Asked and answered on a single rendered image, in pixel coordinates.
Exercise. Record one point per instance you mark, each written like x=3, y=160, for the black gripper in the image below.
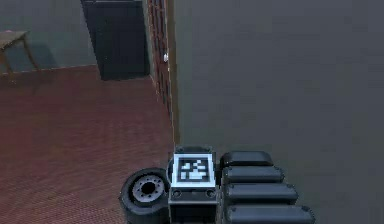
x=146, y=191

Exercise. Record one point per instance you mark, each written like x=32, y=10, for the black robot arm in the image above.
x=253, y=186

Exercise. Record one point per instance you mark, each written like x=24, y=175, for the brown wooden room door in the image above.
x=161, y=56

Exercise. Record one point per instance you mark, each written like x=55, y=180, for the black cabinet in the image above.
x=118, y=38

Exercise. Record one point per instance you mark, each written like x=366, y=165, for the brown wooden table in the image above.
x=13, y=41

